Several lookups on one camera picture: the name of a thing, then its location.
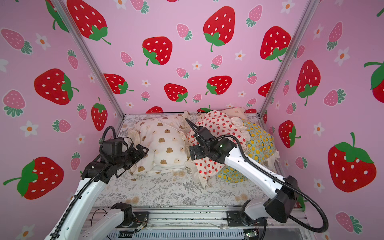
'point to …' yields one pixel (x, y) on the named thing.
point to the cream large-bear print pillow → (165, 140)
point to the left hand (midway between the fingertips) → (144, 152)
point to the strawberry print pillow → (221, 124)
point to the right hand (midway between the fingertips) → (194, 151)
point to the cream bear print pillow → (235, 112)
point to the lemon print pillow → (261, 146)
